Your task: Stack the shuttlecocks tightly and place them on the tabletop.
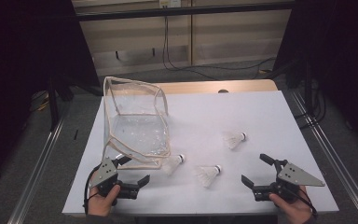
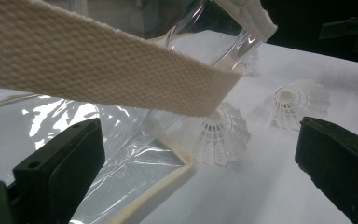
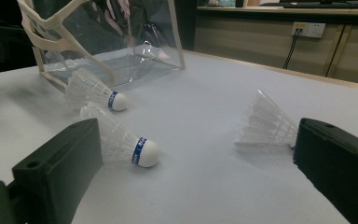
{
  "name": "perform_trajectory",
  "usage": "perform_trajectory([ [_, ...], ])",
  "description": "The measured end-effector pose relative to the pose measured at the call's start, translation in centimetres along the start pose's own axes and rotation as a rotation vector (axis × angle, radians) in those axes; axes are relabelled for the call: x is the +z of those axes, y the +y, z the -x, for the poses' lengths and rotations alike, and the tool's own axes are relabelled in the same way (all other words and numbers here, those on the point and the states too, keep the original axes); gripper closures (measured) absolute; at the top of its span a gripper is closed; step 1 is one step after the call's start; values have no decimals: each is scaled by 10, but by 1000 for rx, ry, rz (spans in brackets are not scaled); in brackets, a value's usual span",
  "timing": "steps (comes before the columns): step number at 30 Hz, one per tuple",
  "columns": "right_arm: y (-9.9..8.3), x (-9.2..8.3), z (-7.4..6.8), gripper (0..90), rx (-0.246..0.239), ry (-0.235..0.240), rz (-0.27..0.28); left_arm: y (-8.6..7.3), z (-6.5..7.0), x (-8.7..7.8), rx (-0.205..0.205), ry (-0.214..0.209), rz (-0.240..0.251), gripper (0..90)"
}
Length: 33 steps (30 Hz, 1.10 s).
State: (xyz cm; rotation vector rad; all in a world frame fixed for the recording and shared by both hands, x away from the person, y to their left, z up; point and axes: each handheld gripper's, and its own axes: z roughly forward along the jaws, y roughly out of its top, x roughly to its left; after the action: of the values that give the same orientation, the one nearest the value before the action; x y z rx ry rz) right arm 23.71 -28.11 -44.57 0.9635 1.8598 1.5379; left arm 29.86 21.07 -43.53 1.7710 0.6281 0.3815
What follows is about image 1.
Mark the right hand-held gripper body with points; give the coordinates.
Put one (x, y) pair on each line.
(295, 175)

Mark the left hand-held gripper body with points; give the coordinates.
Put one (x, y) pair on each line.
(105, 174)

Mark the clear plastic bag beige trim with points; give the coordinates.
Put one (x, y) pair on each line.
(136, 137)

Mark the white shuttlecock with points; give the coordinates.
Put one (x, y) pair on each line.
(208, 174)
(234, 139)
(172, 163)

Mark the person's left hand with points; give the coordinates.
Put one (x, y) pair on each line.
(99, 203)

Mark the person's right hand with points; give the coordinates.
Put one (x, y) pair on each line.
(295, 211)

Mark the small black stick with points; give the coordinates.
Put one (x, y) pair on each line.
(75, 134)

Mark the white table sheet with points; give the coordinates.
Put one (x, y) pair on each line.
(214, 109)

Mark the dark table grommet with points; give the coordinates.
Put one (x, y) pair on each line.
(223, 91)

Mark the light wooden cabinet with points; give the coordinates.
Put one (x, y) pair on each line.
(230, 34)

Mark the black curtain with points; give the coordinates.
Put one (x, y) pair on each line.
(348, 46)
(12, 62)

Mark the black horizontal bar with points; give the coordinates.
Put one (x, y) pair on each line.
(183, 11)

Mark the metal floor rail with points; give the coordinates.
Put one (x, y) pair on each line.
(335, 155)
(37, 174)

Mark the black stand post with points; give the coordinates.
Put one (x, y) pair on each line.
(307, 84)
(53, 102)

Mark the small black cabinet bracket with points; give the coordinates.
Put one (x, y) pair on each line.
(117, 55)
(153, 52)

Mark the white wall outlet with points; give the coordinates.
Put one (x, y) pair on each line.
(170, 3)

